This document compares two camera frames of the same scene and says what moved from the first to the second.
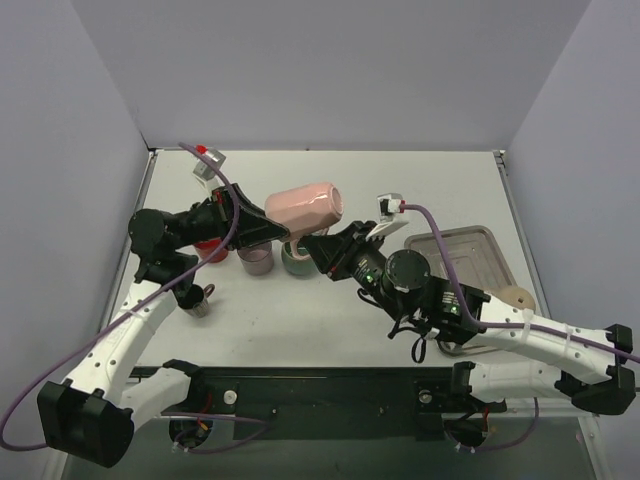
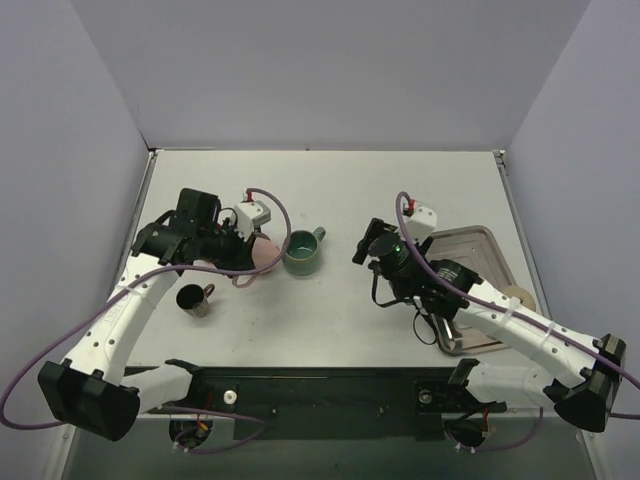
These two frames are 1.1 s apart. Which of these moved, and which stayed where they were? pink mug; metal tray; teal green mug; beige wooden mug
Moved: pink mug
Stayed: beige wooden mug; teal green mug; metal tray
